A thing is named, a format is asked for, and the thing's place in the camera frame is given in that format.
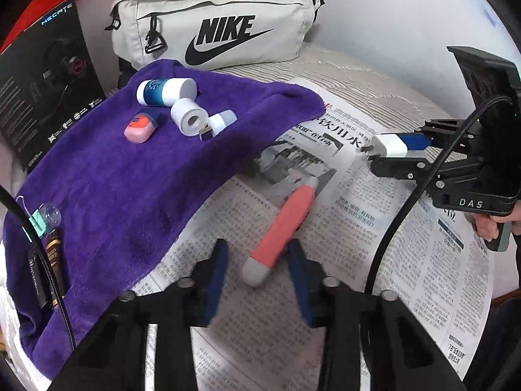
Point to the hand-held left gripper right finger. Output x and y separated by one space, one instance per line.
299 289

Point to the teal binder clip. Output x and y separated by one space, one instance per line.
38 220

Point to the pink and blue small container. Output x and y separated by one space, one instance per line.
140 128

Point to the person's right hand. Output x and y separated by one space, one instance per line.
486 226

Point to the black headset box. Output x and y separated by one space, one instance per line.
40 89

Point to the white tape roll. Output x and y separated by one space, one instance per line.
185 116

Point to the black lighter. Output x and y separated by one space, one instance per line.
37 281

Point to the person's dark clothing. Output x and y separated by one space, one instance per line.
500 346

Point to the pink tube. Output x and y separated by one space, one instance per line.
281 232

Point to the newspaper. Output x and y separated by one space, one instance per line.
407 252

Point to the blue and white cylinder bottle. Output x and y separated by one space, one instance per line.
163 91

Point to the clear plastic cap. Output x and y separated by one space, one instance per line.
52 215

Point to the dark brown cylinder bottle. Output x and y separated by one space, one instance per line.
55 264

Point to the grey waist bag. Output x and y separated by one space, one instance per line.
244 16

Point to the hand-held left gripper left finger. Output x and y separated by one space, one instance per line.
213 281

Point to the white charger plug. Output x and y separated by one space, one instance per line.
386 146

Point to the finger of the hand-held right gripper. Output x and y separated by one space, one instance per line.
417 141
407 167

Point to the purple towel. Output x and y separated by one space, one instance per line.
122 191

